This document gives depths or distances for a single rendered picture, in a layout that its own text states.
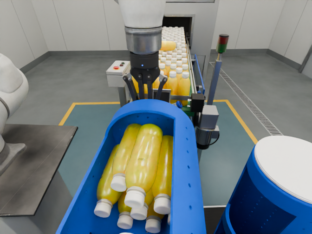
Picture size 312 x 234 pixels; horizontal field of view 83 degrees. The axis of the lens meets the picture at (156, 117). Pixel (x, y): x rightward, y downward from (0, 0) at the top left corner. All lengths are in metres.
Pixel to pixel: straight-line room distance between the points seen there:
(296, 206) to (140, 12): 0.64
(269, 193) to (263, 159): 0.10
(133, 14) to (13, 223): 0.70
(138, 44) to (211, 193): 1.56
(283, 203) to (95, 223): 0.53
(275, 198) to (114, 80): 0.94
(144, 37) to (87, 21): 4.82
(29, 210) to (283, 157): 0.79
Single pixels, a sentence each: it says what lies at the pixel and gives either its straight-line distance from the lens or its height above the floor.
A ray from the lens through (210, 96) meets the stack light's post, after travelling 1.41.
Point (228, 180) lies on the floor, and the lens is 1.93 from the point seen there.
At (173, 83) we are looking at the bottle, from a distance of 1.04.
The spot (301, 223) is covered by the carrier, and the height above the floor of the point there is 0.93.
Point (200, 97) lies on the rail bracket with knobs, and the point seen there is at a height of 1.00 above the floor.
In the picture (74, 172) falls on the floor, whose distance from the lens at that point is 2.03.
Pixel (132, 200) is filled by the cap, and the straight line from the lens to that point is 0.37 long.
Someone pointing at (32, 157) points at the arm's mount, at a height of 1.02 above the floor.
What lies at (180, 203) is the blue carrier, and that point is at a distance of 0.32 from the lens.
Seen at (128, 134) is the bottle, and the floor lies 1.15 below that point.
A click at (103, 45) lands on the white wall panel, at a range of 5.26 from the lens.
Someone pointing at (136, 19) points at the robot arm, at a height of 1.44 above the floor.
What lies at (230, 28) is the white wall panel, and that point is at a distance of 5.48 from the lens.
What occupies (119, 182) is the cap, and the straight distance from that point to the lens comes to 0.44.
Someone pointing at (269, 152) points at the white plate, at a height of 1.04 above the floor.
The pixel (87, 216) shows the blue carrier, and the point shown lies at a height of 1.04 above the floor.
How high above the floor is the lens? 1.49
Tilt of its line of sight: 36 degrees down
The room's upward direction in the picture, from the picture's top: straight up
